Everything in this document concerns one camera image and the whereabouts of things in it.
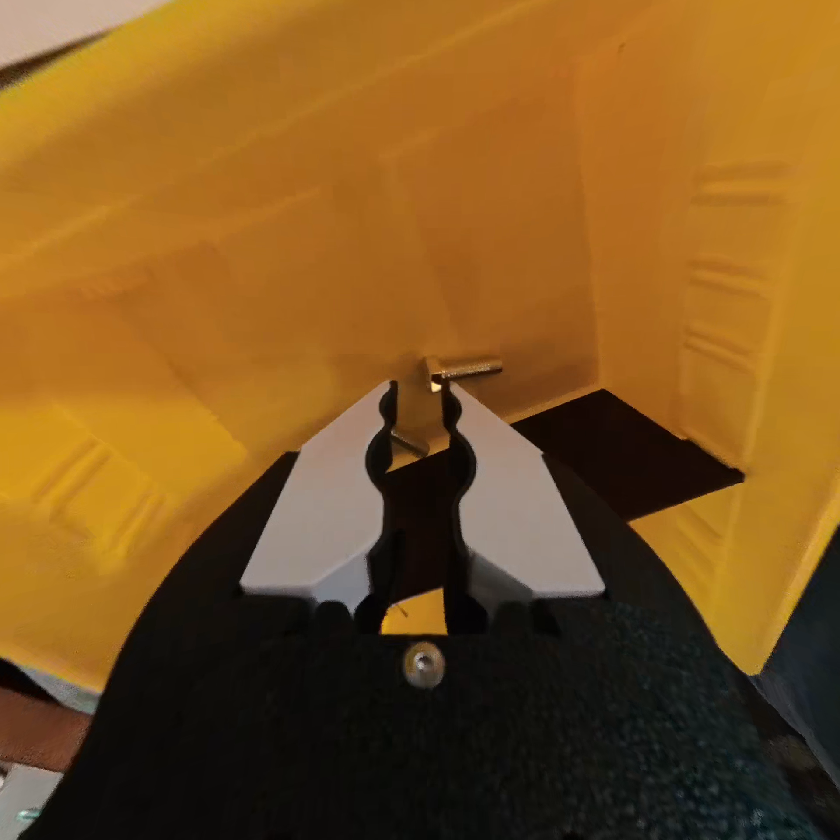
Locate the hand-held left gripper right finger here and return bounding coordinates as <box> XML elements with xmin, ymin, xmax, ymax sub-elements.
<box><xmin>438</xmin><ymin>379</ymin><xmax>606</xmax><ymax>634</ymax></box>

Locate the yellow plastic bin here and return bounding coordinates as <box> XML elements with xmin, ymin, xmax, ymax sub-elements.
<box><xmin>0</xmin><ymin>0</ymin><xmax>840</xmax><ymax>691</ymax></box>

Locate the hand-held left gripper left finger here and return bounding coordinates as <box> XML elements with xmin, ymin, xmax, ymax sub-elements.
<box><xmin>239</xmin><ymin>379</ymin><xmax>401</xmax><ymax>634</ymax></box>

